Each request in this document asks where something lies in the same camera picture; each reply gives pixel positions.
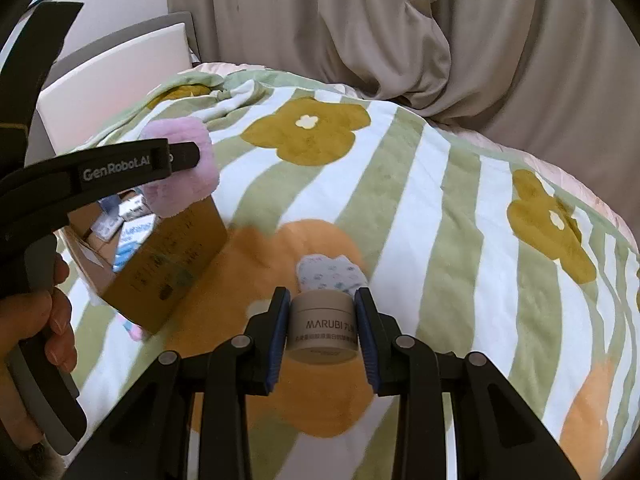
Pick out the white blue printed packet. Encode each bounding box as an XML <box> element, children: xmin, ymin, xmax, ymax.
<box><xmin>112</xmin><ymin>216</ymin><xmax>157</xmax><ymax>272</ymax></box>

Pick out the beige curtain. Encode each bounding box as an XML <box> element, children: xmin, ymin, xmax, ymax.
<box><xmin>167</xmin><ymin>0</ymin><xmax>640</xmax><ymax>243</ymax></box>

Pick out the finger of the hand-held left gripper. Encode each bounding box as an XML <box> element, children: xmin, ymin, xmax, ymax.
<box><xmin>0</xmin><ymin>137</ymin><xmax>202</xmax><ymax>261</ymax></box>

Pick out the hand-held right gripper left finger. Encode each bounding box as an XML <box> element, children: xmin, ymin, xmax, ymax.
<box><xmin>65</xmin><ymin>287</ymin><xmax>292</xmax><ymax>480</ymax></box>

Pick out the pink fluffy cloth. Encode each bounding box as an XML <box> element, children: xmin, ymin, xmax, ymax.
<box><xmin>140</xmin><ymin>116</ymin><xmax>221</xmax><ymax>219</ymax></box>

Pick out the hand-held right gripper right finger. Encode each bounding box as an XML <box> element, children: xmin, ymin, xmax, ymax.
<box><xmin>354</xmin><ymin>287</ymin><xmax>583</xmax><ymax>480</ymax></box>

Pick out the pink printed cardboard box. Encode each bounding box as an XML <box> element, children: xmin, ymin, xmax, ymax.
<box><xmin>57</xmin><ymin>192</ymin><xmax>229</xmax><ymax>343</ymax></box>

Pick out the striped floral blanket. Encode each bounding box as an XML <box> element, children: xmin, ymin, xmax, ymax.
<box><xmin>30</xmin><ymin>67</ymin><xmax>640</xmax><ymax>480</ymax></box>

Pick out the cream white jar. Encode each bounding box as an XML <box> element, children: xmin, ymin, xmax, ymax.
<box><xmin>284</xmin><ymin>291</ymin><xmax>361</xmax><ymax>366</ymax></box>

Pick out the small blue grey box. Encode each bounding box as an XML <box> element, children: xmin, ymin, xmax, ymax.
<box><xmin>95</xmin><ymin>199</ymin><xmax>125</xmax><ymax>243</ymax></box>

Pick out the person's left hand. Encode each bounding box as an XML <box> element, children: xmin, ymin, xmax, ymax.
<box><xmin>0</xmin><ymin>254</ymin><xmax>79</xmax><ymax>463</ymax></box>

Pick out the white grey headboard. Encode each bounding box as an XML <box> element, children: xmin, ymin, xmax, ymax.
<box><xmin>36</xmin><ymin>10</ymin><xmax>202</xmax><ymax>155</ymax></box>

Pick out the white blue patterned packet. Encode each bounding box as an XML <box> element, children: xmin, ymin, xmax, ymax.
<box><xmin>296</xmin><ymin>254</ymin><xmax>369</xmax><ymax>299</ymax></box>

